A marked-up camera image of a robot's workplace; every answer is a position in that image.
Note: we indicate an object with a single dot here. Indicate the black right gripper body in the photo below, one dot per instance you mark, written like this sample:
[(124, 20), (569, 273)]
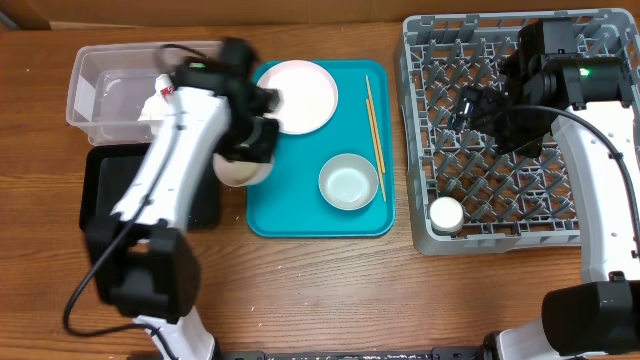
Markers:
[(521, 131)]

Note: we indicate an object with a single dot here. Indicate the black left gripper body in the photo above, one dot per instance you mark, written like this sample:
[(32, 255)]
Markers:
[(244, 138)]

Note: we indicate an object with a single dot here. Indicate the small pink bowl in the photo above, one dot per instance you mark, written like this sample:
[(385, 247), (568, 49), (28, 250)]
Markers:
[(241, 174)]

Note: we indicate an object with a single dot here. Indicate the large pink plate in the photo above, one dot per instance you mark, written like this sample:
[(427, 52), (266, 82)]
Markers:
[(308, 95)]

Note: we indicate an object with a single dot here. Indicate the red foil wrapper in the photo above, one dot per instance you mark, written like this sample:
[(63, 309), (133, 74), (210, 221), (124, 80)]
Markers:
[(166, 91)]

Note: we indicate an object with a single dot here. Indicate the white napkin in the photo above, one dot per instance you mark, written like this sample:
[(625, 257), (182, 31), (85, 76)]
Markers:
[(156, 108)]

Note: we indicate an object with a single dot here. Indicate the grey-blue bowl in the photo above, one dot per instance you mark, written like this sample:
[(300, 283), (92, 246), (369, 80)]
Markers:
[(348, 182)]

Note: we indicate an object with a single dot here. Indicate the pale green cup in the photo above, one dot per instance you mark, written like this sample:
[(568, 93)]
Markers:
[(446, 215)]

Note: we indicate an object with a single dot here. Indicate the wooden chopstick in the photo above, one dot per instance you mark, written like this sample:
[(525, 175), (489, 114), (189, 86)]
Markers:
[(376, 149), (375, 125)]

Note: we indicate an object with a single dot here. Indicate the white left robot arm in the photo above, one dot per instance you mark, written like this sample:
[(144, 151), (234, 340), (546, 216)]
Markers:
[(140, 259)]

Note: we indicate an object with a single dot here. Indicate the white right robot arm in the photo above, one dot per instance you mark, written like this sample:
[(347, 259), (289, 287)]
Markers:
[(586, 105)]

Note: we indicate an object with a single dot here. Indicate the grey dishwasher rack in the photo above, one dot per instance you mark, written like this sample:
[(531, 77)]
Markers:
[(510, 201)]

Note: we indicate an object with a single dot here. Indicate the clear plastic waste bin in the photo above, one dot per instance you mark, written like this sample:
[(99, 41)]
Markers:
[(108, 87)]

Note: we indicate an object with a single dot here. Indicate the teal serving tray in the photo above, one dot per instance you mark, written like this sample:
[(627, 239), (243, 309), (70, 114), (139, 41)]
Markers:
[(289, 204)]

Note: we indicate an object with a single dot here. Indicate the black plastic tray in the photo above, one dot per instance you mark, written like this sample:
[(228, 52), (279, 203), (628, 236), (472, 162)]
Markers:
[(110, 170)]

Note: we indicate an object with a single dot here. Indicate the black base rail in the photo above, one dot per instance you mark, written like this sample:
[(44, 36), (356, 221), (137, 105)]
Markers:
[(438, 353)]

